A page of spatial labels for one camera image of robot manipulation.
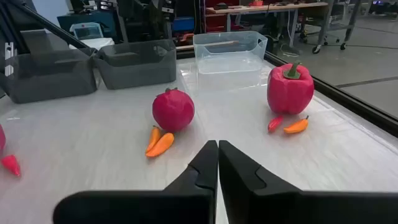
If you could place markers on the gray rolling cart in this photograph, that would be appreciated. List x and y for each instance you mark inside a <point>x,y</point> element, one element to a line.
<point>323,31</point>

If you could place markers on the red drawer cabinet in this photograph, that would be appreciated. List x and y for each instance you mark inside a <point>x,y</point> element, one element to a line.
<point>217,21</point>

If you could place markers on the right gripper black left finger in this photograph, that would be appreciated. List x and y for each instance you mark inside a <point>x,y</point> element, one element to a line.
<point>189,202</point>

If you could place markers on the clear plastic basket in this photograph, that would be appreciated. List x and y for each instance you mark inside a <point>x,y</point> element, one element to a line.
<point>230,67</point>

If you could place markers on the red toy tomato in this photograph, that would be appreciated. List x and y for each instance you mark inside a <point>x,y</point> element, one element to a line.
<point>173,109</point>

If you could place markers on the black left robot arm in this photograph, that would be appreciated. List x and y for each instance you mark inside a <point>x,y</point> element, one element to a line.
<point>146,18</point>

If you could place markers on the black aluminium table frame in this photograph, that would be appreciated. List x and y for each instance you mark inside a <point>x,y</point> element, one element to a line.
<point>357,106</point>

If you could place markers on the gray plastic basket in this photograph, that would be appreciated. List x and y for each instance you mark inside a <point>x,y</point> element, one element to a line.
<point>46,81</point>
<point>136,70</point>

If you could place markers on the clear storage bin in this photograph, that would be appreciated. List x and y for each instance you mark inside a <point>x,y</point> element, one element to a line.
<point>87,31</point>

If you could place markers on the wooden workbench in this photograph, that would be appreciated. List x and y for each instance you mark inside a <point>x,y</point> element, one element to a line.
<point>280,7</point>

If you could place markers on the wooden side board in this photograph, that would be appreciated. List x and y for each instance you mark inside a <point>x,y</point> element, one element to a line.
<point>186,47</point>

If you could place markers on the blue storage bin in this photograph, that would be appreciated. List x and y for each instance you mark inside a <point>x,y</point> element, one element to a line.
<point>183,24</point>

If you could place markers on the black frame strut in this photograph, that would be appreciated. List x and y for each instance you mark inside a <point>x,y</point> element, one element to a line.
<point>46,26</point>

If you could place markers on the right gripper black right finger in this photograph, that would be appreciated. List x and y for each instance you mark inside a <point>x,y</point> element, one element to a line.
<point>248,199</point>

